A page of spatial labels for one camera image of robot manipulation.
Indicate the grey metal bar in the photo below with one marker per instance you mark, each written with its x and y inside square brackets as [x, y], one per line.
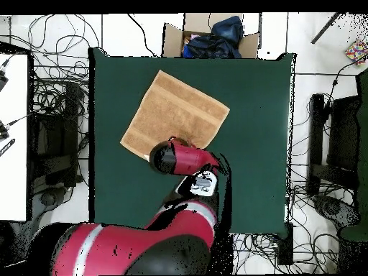
[326, 28]

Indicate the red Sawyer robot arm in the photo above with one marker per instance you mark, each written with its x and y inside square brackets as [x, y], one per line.
[187, 159]

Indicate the green covered furniture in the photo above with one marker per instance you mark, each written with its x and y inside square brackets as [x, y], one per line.
[362, 172]

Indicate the cardboard box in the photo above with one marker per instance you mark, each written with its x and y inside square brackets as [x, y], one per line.
[172, 40]

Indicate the colourful dotted item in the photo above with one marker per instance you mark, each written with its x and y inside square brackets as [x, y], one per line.
[356, 51]

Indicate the white side table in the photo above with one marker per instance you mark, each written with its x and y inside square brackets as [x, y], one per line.
[13, 143]

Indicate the orange terry towel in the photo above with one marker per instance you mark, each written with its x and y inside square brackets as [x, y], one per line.
[172, 112]

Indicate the dark green table cloth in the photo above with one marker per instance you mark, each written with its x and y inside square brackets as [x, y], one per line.
[253, 129]

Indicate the black equipment stand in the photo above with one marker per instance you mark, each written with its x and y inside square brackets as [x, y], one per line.
[54, 138]
[342, 135]

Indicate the dark blue clothing pile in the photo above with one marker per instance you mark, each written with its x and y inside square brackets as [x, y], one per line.
[218, 43]

